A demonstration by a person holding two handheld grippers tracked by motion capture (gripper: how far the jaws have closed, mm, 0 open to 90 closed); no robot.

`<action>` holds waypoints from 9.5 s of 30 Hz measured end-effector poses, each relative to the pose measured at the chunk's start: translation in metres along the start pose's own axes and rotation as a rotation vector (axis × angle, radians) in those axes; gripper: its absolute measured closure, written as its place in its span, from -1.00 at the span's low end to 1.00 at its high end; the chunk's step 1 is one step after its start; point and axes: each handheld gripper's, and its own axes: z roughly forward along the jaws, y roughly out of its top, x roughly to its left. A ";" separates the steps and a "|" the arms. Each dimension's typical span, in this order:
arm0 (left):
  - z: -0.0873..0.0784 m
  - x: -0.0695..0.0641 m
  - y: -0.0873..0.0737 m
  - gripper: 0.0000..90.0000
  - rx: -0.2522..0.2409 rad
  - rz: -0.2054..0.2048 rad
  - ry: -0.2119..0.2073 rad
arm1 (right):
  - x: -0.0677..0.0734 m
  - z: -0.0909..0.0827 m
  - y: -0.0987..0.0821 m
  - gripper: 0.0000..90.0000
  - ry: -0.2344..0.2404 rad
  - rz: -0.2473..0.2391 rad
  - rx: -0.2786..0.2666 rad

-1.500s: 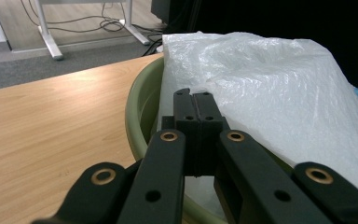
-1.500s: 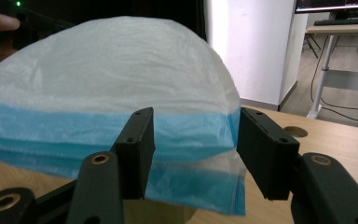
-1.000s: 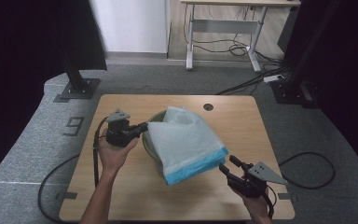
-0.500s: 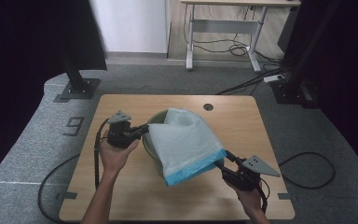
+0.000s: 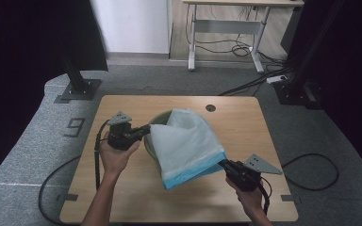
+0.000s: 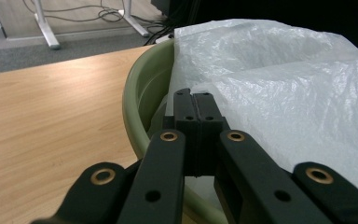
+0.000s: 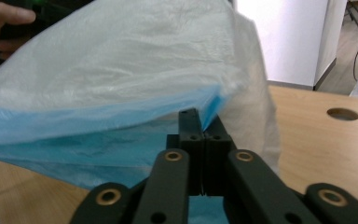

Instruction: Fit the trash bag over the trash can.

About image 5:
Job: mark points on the black curtain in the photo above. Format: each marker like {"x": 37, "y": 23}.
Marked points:
{"x": 19, "y": 62}
{"x": 352, "y": 78}

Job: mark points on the white plastic bag blue band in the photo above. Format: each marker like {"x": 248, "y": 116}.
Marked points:
{"x": 185, "y": 147}

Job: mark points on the person's left hand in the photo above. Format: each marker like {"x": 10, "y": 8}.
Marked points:
{"x": 114, "y": 160}

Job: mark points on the white power strip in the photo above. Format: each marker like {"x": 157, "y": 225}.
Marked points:
{"x": 276, "y": 79}

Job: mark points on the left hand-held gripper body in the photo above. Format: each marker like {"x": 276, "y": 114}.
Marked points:
{"x": 119, "y": 136}

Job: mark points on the green plastic trash bin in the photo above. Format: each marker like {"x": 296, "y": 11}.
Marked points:
{"x": 160, "y": 119}

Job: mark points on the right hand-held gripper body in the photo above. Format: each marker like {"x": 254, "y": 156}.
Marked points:
{"x": 248, "y": 179}

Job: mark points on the white desk with metal legs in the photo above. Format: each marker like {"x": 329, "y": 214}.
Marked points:
{"x": 229, "y": 26}

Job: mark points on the black metal stand dark base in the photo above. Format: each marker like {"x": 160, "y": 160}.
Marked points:
{"x": 295, "y": 84}

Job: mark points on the black metal stand square base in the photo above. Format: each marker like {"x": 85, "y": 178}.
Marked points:
{"x": 80, "y": 88}

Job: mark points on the person's right hand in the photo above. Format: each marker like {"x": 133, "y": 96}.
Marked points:
{"x": 248, "y": 199}

